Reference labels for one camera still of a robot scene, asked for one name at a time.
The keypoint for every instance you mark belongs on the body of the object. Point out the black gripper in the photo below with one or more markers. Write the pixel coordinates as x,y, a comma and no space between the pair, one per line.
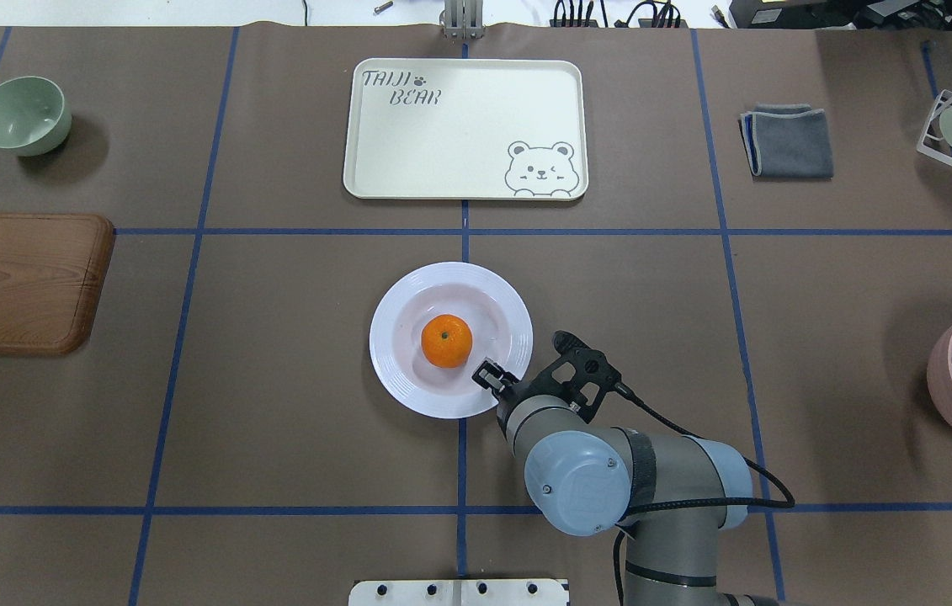
503,389

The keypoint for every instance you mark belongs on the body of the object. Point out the orange fruit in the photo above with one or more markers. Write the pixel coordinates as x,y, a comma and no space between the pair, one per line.
446,341

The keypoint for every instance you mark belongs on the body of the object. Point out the white plate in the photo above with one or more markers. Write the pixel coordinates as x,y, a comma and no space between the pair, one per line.
499,320

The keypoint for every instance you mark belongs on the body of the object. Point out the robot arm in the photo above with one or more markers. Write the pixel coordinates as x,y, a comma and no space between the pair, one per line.
667,496

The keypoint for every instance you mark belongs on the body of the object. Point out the cream bear tray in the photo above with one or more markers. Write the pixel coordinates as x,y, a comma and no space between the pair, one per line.
466,129

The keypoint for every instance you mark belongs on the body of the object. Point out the grey folded cloth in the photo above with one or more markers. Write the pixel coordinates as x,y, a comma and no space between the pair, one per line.
787,141

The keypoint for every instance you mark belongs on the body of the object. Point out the wooden cutting board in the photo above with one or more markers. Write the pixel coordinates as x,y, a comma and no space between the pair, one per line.
52,271

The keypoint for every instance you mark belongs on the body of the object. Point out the green bowl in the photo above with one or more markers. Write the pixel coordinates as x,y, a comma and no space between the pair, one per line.
34,116

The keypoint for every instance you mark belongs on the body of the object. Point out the white camera pole base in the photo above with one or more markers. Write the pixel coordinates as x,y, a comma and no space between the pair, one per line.
494,591

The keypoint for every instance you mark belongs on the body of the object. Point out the aluminium frame post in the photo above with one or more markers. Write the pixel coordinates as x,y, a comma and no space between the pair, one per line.
463,19

